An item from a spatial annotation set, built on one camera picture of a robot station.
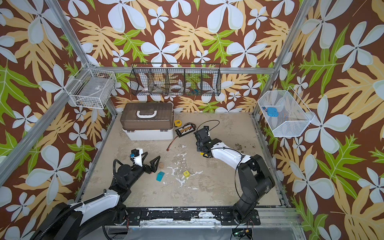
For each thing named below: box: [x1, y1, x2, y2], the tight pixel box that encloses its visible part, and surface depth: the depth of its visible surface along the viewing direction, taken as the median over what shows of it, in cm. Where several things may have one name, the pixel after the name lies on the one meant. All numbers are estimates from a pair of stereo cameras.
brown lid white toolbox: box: [120, 102, 175, 141], surface depth 95 cm
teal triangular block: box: [156, 171, 165, 182], surface depth 89 cm
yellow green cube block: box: [183, 170, 191, 178], surface depth 88 cm
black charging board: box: [175, 123, 196, 138], surface depth 110 cm
